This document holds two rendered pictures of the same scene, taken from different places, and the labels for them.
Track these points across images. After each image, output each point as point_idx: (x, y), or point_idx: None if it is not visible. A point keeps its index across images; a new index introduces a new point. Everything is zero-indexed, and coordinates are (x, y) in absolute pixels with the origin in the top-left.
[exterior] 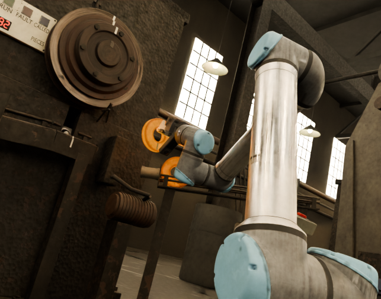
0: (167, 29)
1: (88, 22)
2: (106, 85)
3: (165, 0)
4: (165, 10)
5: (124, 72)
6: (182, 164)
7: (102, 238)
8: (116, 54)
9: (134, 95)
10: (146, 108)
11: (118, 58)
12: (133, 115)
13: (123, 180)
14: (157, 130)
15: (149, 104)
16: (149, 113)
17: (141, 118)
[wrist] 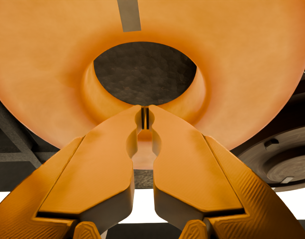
0: (134, 171)
1: None
2: (291, 107)
3: (149, 186)
4: (145, 180)
5: (257, 154)
6: None
7: None
8: (279, 172)
9: (151, 87)
10: (115, 77)
11: (273, 170)
12: (139, 51)
13: None
14: (268, 191)
15: (114, 86)
16: (105, 70)
17: (115, 53)
